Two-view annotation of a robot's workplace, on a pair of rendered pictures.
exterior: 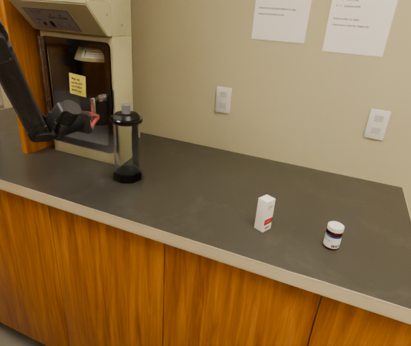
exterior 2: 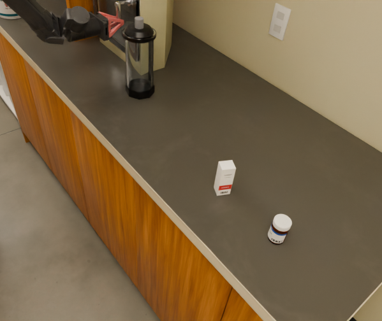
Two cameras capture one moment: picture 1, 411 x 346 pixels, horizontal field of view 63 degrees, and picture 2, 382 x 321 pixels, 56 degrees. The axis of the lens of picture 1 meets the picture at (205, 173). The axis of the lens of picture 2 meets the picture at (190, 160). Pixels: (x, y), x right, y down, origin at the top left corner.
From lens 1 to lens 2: 46 cm
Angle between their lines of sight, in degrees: 28
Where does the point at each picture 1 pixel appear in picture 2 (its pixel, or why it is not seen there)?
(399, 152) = not seen: outside the picture
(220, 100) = (276, 21)
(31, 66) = not seen: outside the picture
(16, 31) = not seen: outside the picture
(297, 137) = (350, 92)
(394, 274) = (314, 297)
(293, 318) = (214, 284)
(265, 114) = (321, 53)
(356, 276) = (269, 280)
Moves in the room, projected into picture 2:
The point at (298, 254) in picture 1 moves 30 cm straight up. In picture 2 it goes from (231, 232) to (256, 141)
